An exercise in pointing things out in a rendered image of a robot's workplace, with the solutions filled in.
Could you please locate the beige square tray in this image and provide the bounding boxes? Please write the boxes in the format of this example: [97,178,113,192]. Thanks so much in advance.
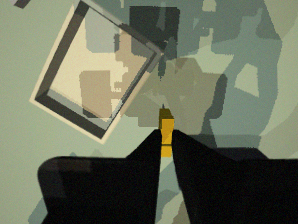
[28,0,165,145]

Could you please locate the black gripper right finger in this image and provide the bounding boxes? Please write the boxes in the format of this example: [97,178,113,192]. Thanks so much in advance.
[171,130,298,224]

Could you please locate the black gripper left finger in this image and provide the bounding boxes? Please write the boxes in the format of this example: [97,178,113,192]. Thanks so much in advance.
[37,129,162,224]

